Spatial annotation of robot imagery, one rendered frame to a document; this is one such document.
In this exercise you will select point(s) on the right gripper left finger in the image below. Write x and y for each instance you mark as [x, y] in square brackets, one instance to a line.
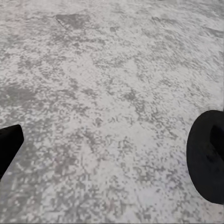
[11, 139]

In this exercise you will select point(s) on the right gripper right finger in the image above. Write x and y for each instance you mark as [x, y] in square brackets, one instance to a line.
[217, 139]

